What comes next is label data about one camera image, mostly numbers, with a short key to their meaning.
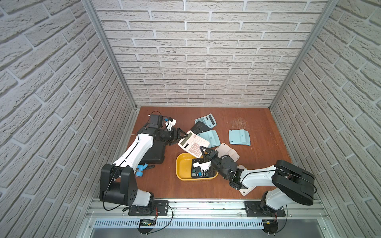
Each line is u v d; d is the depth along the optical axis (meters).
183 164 0.89
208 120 1.09
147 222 0.72
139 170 0.83
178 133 0.73
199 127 1.03
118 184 0.42
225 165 0.61
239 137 1.00
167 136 0.72
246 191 0.78
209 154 0.72
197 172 0.68
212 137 0.97
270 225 0.70
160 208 0.73
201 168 0.69
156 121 0.67
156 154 0.84
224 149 0.95
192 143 0.79
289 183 0.45
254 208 0.74
